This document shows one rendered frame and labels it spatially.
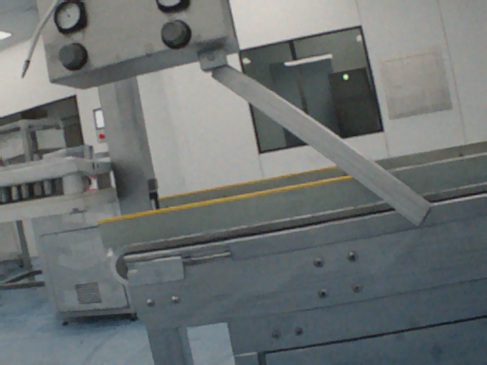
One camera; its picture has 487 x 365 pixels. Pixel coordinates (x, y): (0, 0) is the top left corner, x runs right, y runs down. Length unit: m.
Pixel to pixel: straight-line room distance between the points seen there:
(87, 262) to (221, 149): 2.89
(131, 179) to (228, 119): 4.93
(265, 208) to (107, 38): 0.26
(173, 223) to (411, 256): 0.28
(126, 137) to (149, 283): 0.36
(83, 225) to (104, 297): 0.46
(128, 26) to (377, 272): 0.40
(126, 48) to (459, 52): 5.39
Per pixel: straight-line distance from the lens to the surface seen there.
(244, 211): 0.61
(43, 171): 0.73
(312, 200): 0.60
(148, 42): 0.60
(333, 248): 0.61
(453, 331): 0.72
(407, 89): 5.70
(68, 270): 3.43
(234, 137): 5.82
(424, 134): 5.75
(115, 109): 0.94
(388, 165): 0.88
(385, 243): 0.62
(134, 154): 0.93
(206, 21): 0.59
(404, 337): 0.71
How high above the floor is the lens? 0.88
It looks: 3 degrees down
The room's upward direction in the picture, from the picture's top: 11 degrees counter-clockwise
